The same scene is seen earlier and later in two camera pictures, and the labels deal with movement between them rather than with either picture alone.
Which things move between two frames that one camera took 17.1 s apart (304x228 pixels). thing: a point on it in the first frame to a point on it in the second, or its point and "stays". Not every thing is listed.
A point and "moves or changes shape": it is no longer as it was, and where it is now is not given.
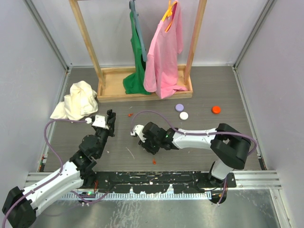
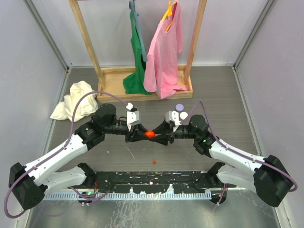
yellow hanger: (168, 14) stays
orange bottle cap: (215, 109) moves or changes shape
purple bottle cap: (179, 107) stays
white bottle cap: (184, 115) stays
